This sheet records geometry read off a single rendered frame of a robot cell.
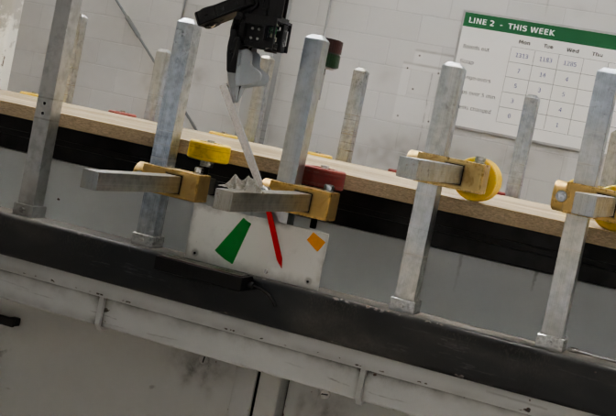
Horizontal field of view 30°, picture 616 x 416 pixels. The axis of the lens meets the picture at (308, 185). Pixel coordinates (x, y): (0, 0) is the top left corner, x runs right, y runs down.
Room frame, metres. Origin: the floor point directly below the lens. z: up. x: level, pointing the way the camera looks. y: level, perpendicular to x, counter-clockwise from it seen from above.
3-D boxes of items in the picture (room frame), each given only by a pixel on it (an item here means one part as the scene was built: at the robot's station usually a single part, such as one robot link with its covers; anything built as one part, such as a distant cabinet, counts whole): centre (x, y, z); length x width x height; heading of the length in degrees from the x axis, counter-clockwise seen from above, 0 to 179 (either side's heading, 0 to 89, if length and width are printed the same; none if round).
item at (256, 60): (1.99, 0.13, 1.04); 0.06 x 0.03 x 0.09; 70
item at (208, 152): (2.19, 0.20, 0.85); 0.08 x 0.08 x 0.11
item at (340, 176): (2.06, -0.02, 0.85); 0.08 x 0.08 x 0.11
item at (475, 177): (1.93, -0.22, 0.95); 0.14 x 0.06 x 0.05; 70
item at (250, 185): (1.74, 0.09, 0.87); 0.09 x 0.07 x 0.02; 160
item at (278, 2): (1.97, 0.13, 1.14); 0.09 x 0.08 x 0.12; 70
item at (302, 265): (2.01, 0.07, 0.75); 0.26 x 0.01 x 0.10; 70
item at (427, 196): (1.93, -0.20, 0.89); 0.04 x 0.04 x 0.48; 70
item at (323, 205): (2.01, 0.01, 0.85); 0.14 x 0.06 x 0.05; 70
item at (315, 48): (2.02, 0.03, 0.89); 0.04 x 0.04 x 0.48; 70
